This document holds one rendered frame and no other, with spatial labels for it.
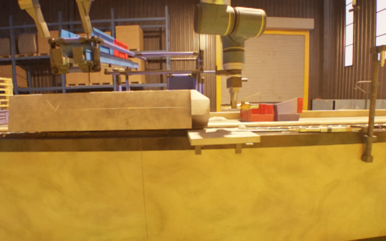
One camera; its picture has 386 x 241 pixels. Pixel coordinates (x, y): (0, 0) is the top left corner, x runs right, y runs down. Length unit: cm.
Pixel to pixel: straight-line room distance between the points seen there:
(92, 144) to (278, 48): 1220
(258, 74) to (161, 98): 1120
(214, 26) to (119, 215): 104
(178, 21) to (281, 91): 720
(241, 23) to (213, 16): 11
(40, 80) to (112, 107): 1339
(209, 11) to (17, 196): 137
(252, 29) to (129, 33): 1006
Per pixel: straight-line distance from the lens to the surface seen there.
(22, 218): 152
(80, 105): 114
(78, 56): 102
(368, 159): 140
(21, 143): 134
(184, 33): 1190
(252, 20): 84
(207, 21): 78
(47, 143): 125
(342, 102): 688
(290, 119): 167
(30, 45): 1306
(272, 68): 1241
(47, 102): 124
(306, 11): 1428
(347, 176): 140
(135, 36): 1063
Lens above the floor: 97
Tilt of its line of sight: 7 degrees down
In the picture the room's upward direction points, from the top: 1 degrees counter-clockwise
